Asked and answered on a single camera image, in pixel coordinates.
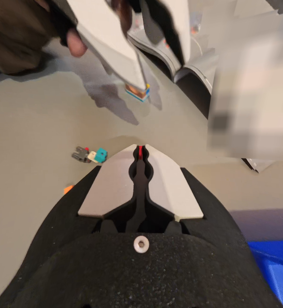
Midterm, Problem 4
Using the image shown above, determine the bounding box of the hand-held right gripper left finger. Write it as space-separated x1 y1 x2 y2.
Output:
78 144 139 218

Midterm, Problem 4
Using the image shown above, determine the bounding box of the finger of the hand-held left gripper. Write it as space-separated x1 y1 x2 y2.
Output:
68 0 149 90
141 0 192 66

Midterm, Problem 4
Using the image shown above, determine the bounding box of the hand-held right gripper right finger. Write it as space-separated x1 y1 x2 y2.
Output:
143 144 204 221

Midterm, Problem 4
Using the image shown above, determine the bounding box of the small toy brick assembly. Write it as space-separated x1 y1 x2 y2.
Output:
72 146 108 164

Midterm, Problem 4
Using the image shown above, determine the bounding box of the person's left forearm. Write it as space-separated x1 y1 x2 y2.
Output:
0 0 60 75

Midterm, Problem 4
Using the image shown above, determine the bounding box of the person's left hand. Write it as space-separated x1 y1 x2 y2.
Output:
67 28 87 58

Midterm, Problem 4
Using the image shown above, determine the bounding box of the grey instruction booklet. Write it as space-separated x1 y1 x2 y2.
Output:
127 10 276 174

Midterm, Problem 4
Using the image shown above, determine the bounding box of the colourful toy brick build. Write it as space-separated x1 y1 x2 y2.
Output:
125 83 151 103

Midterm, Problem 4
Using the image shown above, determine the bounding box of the blue plastic bin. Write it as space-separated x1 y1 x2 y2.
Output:
247 240 283 308

